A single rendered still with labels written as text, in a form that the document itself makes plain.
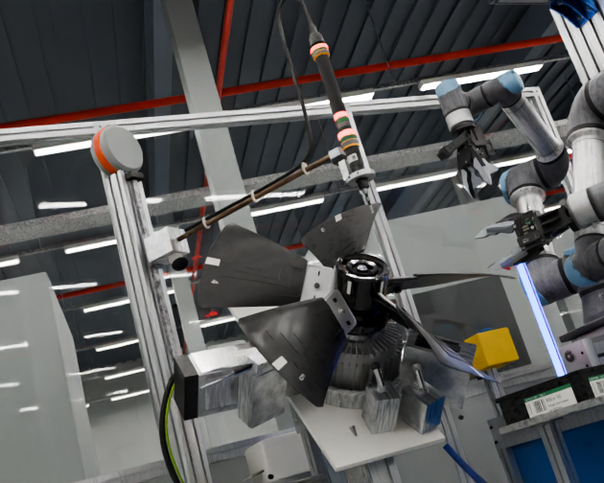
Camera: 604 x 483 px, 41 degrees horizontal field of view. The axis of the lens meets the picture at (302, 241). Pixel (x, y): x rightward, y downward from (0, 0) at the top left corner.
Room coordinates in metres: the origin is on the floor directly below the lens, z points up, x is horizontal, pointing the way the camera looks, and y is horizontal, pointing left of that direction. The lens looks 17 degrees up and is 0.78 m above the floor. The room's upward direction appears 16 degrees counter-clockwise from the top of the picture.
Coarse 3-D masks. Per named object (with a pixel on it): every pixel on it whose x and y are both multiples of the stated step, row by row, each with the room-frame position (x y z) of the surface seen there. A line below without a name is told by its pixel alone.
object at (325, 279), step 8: (312, 264) 1.75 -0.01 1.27; (312, 272) 1.75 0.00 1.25; (320, 272) 1.75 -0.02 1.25; (328, 272) 1.75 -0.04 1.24; (304, 280) 1.75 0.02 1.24; (312, 280) 1.75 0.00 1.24; (320, 280) 1.75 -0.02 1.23; (328, 280) 1.75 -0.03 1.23; (304, 288) 1.76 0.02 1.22; (312, 288) 1.76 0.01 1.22; (320, 288) 1.75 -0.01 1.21; (328, 288) 1.75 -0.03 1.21; (304, 296) 1.76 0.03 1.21; (312, 296) 1.76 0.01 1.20; (320, 296) 1.76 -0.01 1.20
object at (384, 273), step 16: (352, 256) 1.74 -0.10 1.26; (368, 256) 1.74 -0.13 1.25; (336, 272) 1.70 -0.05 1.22; (352, 272) 1.69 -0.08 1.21; (368, 272) 1.70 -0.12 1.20; (384, 272) 1.70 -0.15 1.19; (352, 288) 1.68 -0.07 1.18; (368, 288) 1.68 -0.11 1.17; (384, 288) 1.71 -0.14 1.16; (352, 304) 1.71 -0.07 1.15; (368, 304) 1.71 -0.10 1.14; (368, 320) 1.75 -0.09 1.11; (384, 320) 1.77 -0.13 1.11
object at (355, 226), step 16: (368, 208) 1.95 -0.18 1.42; (320, 224) 1.99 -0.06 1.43; (336, 224) 1.96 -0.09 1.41; (352, 224) 1.92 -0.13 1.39; (368, 224) 1.88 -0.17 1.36; (304, 240) 1.99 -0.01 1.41; (320, 240) 1.96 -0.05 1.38; (336, 240) 1.92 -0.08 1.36; (352, 240) 1.87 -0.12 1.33; (320, 256) 1.93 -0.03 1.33; (336, 256) 1.88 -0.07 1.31
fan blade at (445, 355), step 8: (408, 320) 1.69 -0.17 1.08; (416, 328) 1.70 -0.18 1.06; (424, 328) 1.62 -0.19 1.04; (424, 336) 1.56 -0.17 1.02; (432, 336) 1.60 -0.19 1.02; (432, 344) 1.55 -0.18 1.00; (440, 344) 1.59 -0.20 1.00; (440, 352) 1.54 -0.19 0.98; (448, 352) 1.57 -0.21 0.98; (440, 360) 1.52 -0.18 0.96; (448, 360) 1.53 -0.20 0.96; (456, 360) 1.57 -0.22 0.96; (464, 360) 1.61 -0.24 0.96; (456, 368) 1.53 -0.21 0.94; (464, 368) 1.56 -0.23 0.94; (488, 376) 1.67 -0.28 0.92
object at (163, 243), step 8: (160, 232) 2.07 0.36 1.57; (168, 232) 2.06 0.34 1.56; (176, 232) 2.09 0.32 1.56; (184, 232) 2.12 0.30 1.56; (144, 240) 2.10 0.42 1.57; (152, 240) 2.09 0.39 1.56; (160, 240) 2.07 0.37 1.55; (168, 240) 2.06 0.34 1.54; (176, 240) 2.08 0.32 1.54; (184, 240) 2.11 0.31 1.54; (152, 248) 2.09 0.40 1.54; (160, 248) 2.08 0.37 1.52; (168, 248) 2.06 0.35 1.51; (176, 248) 2.07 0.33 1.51; (184, 248) 2.10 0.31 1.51; (152, 256) 2.09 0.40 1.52; (160, 256) 2.08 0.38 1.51; (168, 256) 2.10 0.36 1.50; (152, 264) 2.11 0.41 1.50; (160, 264) 2.14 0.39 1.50
